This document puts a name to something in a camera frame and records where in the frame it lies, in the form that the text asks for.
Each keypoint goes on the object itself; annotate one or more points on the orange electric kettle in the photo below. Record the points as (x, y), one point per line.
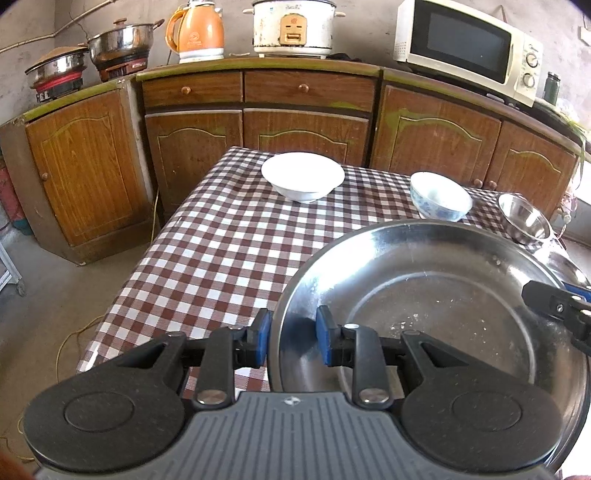
(195, 32)

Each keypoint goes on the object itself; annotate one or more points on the white shallow bowl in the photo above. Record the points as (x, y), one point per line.
(301, 176)

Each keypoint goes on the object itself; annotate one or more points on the white rice cooker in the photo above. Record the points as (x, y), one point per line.
(293, 28)

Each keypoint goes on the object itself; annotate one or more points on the cream microwave oven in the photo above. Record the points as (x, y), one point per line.
(455, 40)

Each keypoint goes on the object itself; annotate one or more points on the brown wooden kitchen cabinet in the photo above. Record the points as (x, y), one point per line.
(90, 168)

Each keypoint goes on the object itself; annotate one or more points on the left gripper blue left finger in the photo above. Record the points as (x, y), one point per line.
(224, 351)

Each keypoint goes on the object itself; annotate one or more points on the steel bowl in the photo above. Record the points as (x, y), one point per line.
(523, 222)

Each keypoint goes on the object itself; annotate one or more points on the large steel plate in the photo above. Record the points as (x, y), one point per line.
(459, 284)

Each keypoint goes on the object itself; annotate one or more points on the green thermos bottle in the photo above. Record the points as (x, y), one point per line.
(551, 88)

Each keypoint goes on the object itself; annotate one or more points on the green onion stalk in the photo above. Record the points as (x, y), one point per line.
(578, 134)

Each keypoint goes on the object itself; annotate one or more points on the small steel plate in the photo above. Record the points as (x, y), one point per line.
(557, 260)

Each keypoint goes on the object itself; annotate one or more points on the blue white porcelain bowl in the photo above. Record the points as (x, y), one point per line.
(437, 197)

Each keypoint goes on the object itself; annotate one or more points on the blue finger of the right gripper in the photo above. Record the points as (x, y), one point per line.
(582, 292)
(561, 305)

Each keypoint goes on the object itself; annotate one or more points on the steel pot on cooker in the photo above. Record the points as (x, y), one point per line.
(123, 50)

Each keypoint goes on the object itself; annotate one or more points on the red white checkered tablecloth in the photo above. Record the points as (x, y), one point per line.
(231, 247)

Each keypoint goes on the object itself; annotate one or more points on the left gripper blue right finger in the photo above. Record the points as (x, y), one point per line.
(358, 348)

